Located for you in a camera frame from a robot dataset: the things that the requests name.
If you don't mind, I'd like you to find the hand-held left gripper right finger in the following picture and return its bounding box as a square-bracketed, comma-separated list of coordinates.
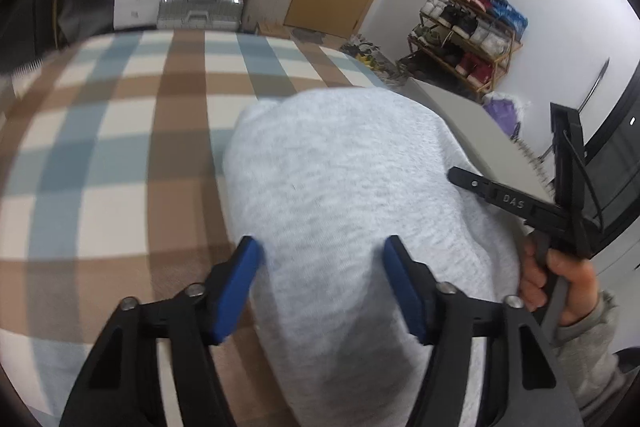
[382, 235, 583, 427]

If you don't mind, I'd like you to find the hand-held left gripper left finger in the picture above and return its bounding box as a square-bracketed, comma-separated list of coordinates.
[59, 235, 265, 427]

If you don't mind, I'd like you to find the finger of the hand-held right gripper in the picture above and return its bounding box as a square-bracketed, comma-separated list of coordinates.
[447, 166, 496, 204]

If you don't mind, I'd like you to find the light grey sweatshirt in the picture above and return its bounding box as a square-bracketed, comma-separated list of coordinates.
[220, 87, 533, 427]

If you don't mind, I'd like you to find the person's right forearm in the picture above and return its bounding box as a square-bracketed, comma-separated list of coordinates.
[540, 289, 631, 423]

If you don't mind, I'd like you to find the person's right hand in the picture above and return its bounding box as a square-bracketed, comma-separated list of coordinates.
[517, 237, 601, 328]

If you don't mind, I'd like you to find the purple bag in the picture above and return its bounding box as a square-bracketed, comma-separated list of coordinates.
[482, 94, 521, 140]

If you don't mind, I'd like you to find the black framed glass door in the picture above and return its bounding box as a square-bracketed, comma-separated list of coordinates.
[582, 67, 640, 258]

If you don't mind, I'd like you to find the bamboo shoe rack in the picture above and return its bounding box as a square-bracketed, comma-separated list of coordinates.
[397, 0, 523, 95]

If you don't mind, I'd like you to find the wooden shoe rack with shoes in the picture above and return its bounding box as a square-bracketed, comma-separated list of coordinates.
[417, 0, 528, 82]

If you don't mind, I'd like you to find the pile of sneakers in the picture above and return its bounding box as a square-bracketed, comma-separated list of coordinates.
[340, 34, 396, 80]

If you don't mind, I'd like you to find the checked bed sheet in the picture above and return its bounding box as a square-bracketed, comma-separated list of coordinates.
[0, 29, 391, 427]

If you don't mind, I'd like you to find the grey floor rag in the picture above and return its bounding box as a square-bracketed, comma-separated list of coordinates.
[290, 29, 326, 45]

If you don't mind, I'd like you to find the silver suitcase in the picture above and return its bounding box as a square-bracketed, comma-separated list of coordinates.
[156, 0, 245, 32]

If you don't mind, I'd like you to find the dark plastic bag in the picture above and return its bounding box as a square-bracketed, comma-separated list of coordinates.
[55, 0, 118, 45]

